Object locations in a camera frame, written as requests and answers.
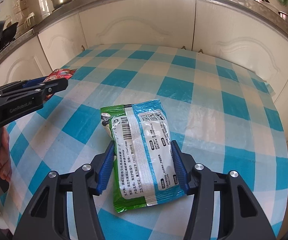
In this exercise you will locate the red snack wrapper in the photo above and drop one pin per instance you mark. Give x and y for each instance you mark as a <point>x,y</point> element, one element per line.
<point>61,73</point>

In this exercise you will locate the blue white checkered tablecloth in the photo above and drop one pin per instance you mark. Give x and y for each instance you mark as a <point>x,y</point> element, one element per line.
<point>196,105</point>

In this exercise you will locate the green blue wet wipes packet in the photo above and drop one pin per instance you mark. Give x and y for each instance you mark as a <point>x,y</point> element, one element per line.
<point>144,142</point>

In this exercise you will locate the black frying pan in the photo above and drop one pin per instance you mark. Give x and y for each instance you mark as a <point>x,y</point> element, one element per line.
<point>10,30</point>

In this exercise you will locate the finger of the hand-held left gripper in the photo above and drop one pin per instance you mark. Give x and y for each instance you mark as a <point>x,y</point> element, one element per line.
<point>34,81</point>
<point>55,86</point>

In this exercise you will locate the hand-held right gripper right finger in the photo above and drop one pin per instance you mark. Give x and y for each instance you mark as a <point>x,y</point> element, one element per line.
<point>181,171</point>

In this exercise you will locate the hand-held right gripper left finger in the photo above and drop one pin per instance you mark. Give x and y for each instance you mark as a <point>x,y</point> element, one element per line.
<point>106,171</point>

